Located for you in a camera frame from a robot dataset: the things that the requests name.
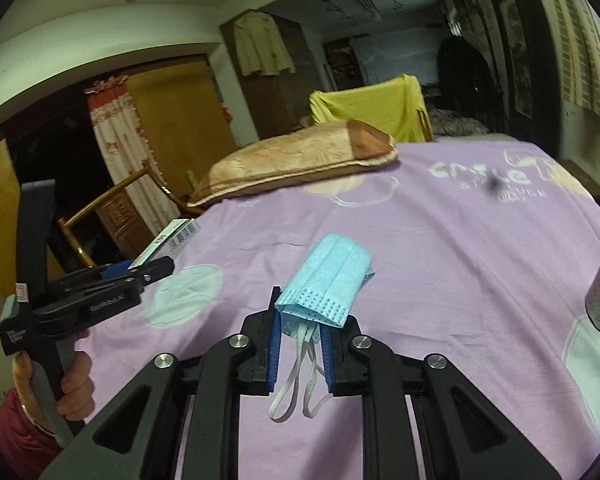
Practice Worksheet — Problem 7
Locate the person's left forearm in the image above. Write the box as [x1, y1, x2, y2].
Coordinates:
[0, 390, 63, 468]

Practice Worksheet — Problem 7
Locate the striped beige curtain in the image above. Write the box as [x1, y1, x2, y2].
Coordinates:
[532, 0, 600, 121]

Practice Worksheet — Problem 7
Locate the floral white red curtain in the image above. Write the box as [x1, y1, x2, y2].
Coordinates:
[83, 76, 181, 233]

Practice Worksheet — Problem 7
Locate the carved wooden chair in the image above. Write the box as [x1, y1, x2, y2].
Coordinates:
[57, 167, 191, 268]

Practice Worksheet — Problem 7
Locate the beige hanging jacket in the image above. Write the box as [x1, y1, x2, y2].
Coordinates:
[232, 10, 297, 78]

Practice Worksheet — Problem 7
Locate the dark wooden wardrobe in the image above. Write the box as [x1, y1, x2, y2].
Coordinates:
[220, 7, 326, 146]

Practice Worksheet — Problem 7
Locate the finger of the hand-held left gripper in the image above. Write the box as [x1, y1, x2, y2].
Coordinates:
[55, 259, 136, 292]
[55, 256, 176, 303]

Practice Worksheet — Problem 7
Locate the small white green box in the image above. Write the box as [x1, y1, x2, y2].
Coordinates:
[130, 217, 202, 271]

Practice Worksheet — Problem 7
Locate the person's left hand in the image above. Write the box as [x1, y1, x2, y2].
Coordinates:
[11, 329, 96, 433]

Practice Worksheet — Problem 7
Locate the black hanging coat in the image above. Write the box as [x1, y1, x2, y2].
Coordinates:
[437, 35, 506, 133]

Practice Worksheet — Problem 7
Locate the yellow cloth covered chair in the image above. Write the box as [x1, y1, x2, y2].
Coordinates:
[308, 74, 433, 143]

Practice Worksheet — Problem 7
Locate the fluorescent ceiling light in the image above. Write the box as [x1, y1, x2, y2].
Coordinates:
[352, 0, 383, 21]

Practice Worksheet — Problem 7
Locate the light wooden wardrobe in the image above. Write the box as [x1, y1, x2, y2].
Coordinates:
[125, 57, 241, 186]

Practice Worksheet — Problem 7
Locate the blue face mask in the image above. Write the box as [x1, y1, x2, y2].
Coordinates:
[269, 232, 376, 422]

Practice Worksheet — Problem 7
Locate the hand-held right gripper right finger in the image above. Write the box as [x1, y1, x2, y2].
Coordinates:
[320, 312, 561, 480]

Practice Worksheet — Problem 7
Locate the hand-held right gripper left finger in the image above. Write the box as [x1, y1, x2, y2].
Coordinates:
[40, 285, 283, 480]

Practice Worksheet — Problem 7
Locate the dark framed picture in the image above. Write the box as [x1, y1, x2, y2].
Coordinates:
[482, 0, 563, 156]

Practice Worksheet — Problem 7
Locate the brown beige pillow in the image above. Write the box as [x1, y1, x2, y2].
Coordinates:
[186, 119, 400, 208]

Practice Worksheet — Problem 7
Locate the white hanging sheet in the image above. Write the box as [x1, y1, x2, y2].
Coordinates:
[350, 30, 443, 91]

